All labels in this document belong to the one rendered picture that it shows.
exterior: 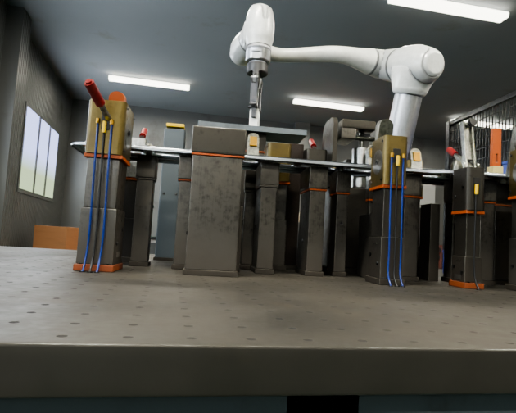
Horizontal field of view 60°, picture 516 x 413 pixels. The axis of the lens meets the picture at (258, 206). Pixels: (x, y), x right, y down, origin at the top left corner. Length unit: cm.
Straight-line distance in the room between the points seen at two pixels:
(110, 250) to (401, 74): 120
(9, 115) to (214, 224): 467
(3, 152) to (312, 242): 460
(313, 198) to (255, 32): 70
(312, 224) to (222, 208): 29
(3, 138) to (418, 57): 457
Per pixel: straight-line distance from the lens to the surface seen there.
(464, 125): 163
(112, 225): 98
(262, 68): 161
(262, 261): 115
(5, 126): 551
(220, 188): 99
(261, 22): 165
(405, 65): 174
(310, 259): 117
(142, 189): 119
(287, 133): 153
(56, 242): 618
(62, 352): 37
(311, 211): 117
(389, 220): 106
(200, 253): 99
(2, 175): 543
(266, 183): 115
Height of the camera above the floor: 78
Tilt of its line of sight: 4 degrees up
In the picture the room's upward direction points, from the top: 3 degrees clockwise
